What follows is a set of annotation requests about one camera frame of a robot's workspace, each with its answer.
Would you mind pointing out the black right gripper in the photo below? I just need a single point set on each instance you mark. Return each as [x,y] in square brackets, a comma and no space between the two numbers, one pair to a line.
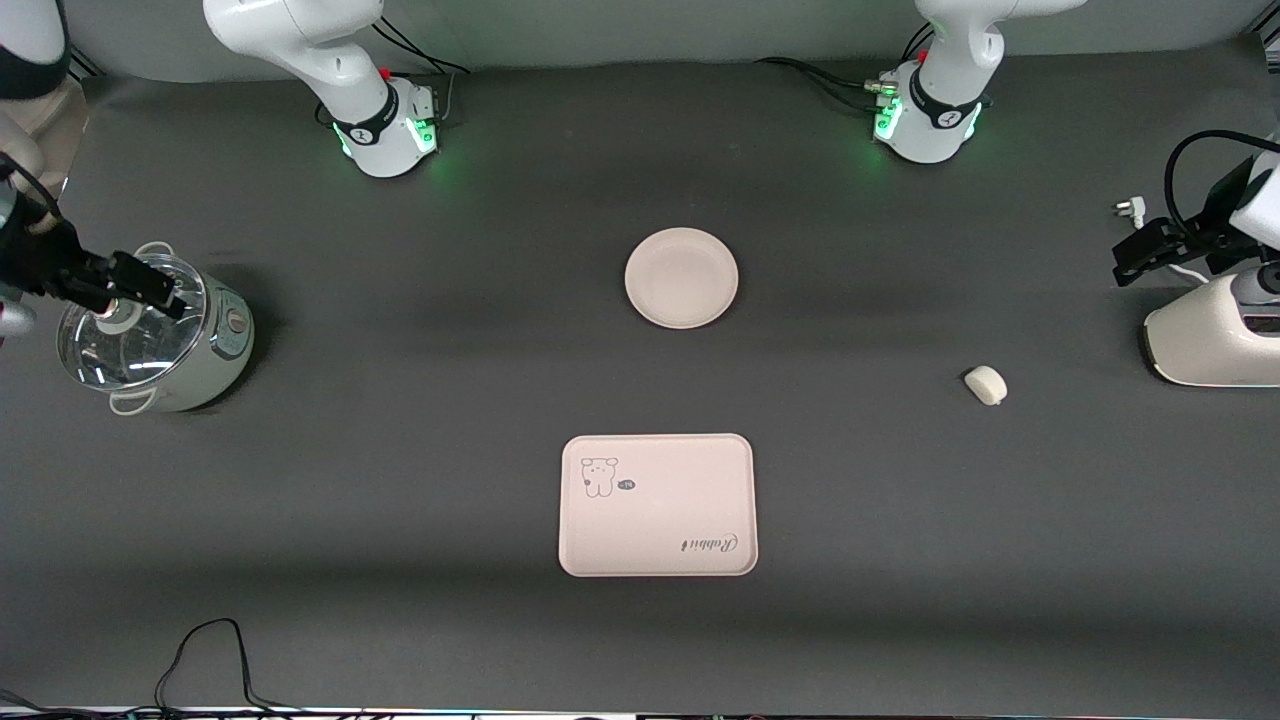
[38,256]

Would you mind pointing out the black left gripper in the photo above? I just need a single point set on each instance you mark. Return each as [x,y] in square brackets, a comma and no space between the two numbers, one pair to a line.
[1203,228]

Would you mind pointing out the small white bun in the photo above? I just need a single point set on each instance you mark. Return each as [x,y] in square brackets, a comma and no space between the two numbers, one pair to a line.
[986,385]

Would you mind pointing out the round beige plate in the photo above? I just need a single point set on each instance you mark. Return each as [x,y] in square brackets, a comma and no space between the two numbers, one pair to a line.
[682,278]

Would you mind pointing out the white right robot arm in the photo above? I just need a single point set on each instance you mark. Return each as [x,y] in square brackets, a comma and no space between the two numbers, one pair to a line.
[320,60]

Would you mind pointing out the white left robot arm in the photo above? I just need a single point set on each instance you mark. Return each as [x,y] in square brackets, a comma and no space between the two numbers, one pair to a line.
[940,110]

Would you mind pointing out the beige rectangular rabbit tray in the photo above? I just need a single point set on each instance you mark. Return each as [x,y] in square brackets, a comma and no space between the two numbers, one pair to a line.
[660,510]

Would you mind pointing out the glass pot lid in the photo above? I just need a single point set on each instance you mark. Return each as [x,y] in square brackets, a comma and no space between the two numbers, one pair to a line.
[130,350]

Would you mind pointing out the pale green electric pot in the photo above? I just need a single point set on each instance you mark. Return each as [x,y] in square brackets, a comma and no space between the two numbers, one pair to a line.
[215,350]

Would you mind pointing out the white toaster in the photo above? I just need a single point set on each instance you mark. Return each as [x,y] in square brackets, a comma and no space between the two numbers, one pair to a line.
[1200,345]

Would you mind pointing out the beige plastic object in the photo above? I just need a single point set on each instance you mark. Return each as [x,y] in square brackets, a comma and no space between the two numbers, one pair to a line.
[50,130]

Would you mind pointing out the black frame rail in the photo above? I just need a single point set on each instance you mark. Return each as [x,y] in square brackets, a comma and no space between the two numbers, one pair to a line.
[85,62]

